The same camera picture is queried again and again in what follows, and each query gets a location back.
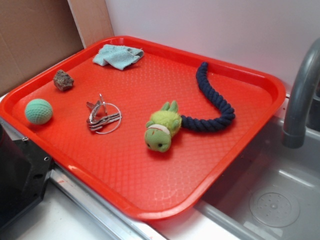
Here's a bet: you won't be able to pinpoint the light blue cloth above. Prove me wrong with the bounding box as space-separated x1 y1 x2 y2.
92 44 144 71

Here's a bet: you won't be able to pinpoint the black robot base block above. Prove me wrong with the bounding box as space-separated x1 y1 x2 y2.
0 127 53 231

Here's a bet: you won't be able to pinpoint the red plastic tray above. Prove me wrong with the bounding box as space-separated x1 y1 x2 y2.
0 36 286 221

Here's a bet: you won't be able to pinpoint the brown rock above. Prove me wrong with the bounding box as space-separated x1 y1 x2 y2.
53 69 74 92

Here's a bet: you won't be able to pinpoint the green dimpled ball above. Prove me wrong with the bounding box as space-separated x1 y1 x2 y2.
24 98 53 125

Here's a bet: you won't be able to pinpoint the grey faucet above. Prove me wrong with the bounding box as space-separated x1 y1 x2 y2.
281 39 320 149

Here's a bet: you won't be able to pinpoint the grey plastic sink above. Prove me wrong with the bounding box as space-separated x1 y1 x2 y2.
195 117 320 240

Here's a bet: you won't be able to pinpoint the brown cardboard panel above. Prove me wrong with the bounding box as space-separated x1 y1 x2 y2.
0 0 114 95

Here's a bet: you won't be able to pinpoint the green plush rope toy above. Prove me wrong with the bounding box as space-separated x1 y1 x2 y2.
144 62 236 153

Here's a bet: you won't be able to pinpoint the metal keys on ring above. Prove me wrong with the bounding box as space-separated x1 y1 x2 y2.
86 93 123 135

